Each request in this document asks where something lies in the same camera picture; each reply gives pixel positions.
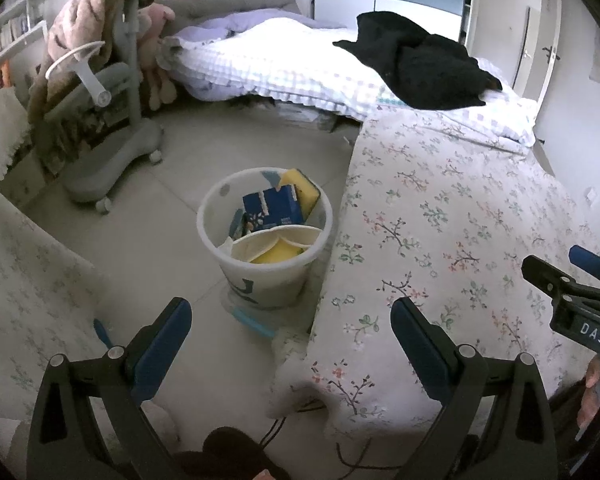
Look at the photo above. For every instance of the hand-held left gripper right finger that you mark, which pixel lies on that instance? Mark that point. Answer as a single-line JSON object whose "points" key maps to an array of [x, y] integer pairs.
{"points": [[415, 345]]}

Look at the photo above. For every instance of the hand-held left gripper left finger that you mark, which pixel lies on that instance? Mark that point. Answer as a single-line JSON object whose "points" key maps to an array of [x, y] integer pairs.
{"points": [[162, 345]]}

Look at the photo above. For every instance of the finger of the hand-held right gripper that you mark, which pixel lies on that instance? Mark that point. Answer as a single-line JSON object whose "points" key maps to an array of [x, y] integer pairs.
{"points": [[542, 272], [590, 262]]}

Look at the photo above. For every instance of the white plastic trash bin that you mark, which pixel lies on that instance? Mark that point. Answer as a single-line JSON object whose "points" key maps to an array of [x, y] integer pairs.
{"points": [[265, 285]]}

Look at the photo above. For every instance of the yellow packet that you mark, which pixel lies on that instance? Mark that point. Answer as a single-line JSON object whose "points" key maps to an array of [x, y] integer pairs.
{"points": [[275, 255]]}

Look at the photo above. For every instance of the blue printed carton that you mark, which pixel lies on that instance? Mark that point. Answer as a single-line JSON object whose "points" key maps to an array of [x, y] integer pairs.
{"points": [[272, 210]]}

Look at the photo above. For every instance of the green and yellow sponge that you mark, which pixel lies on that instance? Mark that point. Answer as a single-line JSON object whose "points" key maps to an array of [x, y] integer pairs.
{"points": [[300, 182]]}

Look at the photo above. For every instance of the person's right hand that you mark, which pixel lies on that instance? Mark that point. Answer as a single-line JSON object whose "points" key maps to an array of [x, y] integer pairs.
{"points": [[592, 395]]}

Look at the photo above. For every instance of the small blue plastic piece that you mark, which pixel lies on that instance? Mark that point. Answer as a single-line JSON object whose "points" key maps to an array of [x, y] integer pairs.
{"points": [[101, 332]]}

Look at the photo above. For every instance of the light blue plastic strip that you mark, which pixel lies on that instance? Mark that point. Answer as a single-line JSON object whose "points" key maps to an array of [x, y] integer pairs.
{"points": [[252, 322]]}

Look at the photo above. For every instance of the floral bed sheet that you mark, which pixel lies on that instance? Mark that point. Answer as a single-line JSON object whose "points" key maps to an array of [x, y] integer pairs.
{"points": [[455, 220]]}

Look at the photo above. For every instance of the cream paper tray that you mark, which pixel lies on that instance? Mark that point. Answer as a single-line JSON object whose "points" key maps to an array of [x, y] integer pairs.
{"points": [[247, 246]]}

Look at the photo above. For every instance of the floral cloth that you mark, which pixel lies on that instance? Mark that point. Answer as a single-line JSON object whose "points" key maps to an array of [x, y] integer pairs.
{"points": [[25, 290]]}

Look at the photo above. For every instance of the grey rolling chair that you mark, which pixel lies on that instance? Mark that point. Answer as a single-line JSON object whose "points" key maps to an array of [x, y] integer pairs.
{"points": [[115, 160]]}

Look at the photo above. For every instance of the black clothing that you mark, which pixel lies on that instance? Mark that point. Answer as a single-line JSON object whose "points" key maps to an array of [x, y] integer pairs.
{"points": [[420, 70]]}

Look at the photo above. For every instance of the brown plush toy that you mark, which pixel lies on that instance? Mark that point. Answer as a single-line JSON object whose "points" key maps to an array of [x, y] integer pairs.
{"points": [[165, 91]]}

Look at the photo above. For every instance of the white door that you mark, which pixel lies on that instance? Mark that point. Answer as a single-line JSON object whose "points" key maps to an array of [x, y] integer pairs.
{"points": [[505, 20]]}

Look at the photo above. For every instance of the cream knitted cloth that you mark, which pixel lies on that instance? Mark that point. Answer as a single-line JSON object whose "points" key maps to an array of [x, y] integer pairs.
{"points": [[0, 125]]}

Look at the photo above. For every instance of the checked quilt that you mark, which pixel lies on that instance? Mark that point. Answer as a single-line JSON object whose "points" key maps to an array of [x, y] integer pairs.
{"points": [[280, 60]]}

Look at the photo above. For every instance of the pink plush toy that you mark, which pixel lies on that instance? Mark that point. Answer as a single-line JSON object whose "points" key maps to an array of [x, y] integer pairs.
{"points": [[155, 20]]}

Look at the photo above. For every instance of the white and blue wardrobe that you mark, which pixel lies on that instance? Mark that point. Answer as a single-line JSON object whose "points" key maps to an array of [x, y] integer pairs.
{"points": [[350, 0]]}

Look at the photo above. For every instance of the grey bed headboard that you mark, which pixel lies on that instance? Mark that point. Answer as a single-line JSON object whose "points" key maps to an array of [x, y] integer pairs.
{"points": [[240, 2]]}

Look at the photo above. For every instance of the white bookshelf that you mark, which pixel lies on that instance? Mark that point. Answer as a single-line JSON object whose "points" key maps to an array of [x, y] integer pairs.
{"points": [[10, 25]]}

